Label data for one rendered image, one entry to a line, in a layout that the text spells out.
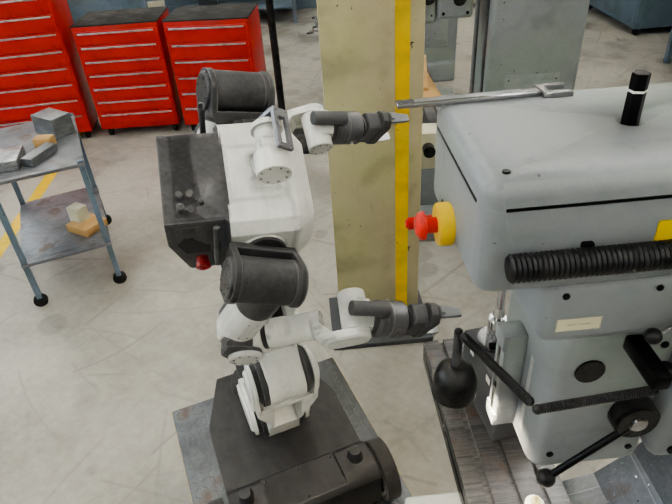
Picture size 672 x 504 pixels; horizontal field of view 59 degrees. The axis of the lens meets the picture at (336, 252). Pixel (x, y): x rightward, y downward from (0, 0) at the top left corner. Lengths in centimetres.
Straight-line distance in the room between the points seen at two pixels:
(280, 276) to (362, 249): 185
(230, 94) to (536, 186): 78
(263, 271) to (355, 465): 98
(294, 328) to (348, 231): 155
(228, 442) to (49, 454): 119
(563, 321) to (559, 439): 28
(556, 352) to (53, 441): 258
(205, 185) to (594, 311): 73
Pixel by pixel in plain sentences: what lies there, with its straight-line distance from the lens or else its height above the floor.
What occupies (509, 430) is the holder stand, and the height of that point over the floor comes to 96.
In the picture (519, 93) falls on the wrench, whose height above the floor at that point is 190.
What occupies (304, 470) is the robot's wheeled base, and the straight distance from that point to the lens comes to 197.
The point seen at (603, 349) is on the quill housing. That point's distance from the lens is 93.
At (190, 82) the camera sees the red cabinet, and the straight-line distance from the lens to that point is 557.
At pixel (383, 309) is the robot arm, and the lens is 134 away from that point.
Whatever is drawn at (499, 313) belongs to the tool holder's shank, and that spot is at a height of 122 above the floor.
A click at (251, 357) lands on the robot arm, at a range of 136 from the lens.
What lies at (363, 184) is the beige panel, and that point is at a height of 87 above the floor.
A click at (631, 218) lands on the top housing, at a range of 75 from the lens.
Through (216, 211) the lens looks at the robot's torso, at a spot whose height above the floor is 163.
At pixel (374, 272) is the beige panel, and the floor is 36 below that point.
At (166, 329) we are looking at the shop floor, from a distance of 346.
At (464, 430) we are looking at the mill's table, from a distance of 163.
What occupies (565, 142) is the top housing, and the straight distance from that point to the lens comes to 77.
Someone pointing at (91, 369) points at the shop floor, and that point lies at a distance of 339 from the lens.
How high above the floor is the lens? 221
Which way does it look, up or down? 35 degrees down
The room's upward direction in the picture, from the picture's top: 4 degrees counter-clockwise
